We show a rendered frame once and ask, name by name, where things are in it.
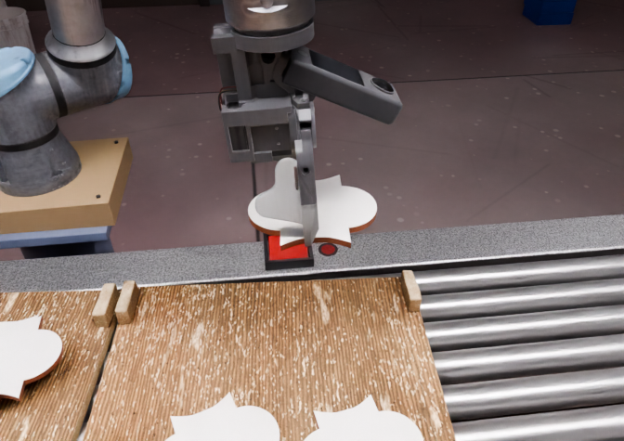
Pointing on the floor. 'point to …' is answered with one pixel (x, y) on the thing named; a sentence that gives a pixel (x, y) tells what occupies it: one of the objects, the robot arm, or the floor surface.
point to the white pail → (15, 29)
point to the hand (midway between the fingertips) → (311, 207)
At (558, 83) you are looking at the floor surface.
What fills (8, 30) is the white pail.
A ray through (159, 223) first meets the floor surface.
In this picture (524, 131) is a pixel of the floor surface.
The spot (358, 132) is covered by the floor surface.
